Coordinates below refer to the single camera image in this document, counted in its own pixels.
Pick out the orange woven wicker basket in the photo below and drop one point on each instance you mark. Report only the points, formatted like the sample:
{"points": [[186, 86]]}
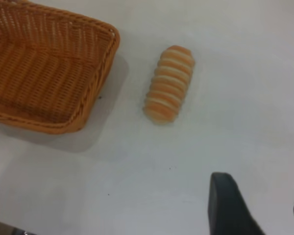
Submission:
{"points": [[39, 73]]}

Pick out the oblong bread roll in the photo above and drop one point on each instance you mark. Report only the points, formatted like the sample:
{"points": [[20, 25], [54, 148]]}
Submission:
{"points": [[169, 85]]}

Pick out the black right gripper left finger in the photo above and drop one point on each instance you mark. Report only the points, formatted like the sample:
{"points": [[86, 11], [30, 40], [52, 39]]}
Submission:
{"points": [[225, 210]]}

